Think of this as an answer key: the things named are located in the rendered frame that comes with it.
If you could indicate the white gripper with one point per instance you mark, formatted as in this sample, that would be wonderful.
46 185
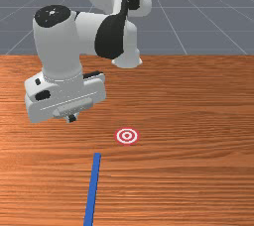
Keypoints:
63 96

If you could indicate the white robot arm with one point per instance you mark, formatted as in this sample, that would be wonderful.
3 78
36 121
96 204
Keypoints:
66 38

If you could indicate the long blue stick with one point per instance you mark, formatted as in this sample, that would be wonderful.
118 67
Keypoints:
92 190

